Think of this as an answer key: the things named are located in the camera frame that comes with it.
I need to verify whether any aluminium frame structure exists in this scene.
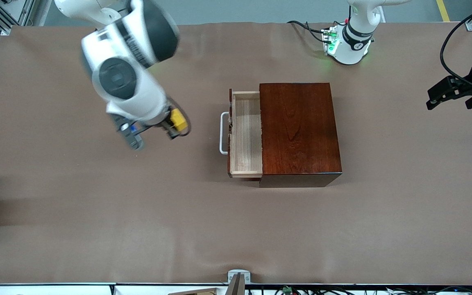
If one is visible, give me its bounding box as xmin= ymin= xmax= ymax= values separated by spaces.
xmin=0 ymin=0 xmax=36 ymax=35

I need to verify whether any white table edge rail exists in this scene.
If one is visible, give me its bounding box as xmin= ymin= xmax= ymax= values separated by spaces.
xmin=0 ymin=283 xmax=228 ymax=295

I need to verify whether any wooden drawer with white handle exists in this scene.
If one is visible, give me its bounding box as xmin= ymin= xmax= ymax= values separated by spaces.
xmin=219 ymin=88 xmax=263 ymax=179

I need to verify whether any brown table mat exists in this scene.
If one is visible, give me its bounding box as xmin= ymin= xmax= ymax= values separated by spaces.
xmin=0 ymin=22 xmax=472 ymax=286

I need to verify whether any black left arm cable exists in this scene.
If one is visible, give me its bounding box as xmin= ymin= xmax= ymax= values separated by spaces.
xmin=440 ymin=2 xmax=472 ymax=89

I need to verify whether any brown wooden board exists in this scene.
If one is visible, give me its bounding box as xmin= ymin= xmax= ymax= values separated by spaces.
xmin=167 ymin=288 xmax=220 ymax=295

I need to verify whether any yellow block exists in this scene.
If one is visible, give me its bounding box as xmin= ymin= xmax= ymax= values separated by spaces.
xmin=170 ymin=109 xmax=188 ymax=132

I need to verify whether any grey metal bracket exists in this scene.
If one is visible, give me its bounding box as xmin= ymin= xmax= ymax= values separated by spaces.
xmin=226 ymin=269 xmax=251 ymax=295

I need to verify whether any dark red wooden cabinet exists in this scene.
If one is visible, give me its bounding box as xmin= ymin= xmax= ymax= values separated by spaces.
xmin=259 ymin=82 xmax=343 ymax=188

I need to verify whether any black left base cable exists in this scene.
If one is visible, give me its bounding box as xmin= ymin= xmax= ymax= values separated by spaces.
xmin=287 ymin=20 xmax=335 ymax=43

